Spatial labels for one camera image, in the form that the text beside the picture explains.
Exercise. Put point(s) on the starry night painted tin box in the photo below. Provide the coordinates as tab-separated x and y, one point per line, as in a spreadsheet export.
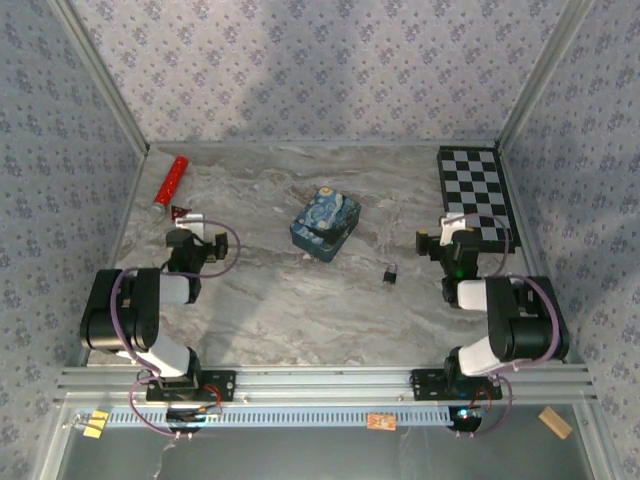
325	222

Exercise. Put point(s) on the small red triangle piece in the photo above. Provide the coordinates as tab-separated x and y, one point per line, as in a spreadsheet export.
179	212

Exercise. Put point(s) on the black and grey checkerboard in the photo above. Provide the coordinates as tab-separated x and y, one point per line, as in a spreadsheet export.
477	200

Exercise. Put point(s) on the small orange label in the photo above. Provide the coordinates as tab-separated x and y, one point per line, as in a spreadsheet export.
380	421

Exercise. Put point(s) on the red glitter tube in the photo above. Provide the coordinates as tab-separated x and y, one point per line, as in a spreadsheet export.
171	182

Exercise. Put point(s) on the aluminium frame post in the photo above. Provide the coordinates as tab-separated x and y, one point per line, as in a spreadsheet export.
545	75
105	80

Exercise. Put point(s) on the left controller board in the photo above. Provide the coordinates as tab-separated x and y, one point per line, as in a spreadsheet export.
192	417

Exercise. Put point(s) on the yellow tape piece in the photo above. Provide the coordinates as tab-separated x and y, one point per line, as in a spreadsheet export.
95	425

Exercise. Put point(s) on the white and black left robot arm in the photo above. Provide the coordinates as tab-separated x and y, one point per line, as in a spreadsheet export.
125	310

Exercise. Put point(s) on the wooden block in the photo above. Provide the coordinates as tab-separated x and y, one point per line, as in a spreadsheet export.
556	422

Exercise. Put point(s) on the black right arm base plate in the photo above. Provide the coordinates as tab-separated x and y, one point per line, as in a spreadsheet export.
425	384

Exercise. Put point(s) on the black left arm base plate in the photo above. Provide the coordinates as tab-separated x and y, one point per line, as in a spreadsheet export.
220	385

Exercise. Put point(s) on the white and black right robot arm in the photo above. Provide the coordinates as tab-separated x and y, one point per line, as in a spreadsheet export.
520	320

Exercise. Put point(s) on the controller board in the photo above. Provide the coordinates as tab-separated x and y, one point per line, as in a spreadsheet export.
192	417
466	417

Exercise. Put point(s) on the small black binder clip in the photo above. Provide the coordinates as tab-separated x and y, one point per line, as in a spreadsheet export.
390	276

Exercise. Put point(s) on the right controller board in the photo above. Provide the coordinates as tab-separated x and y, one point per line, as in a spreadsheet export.
466	417

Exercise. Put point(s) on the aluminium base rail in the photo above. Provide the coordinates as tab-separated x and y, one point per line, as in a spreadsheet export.
320	385

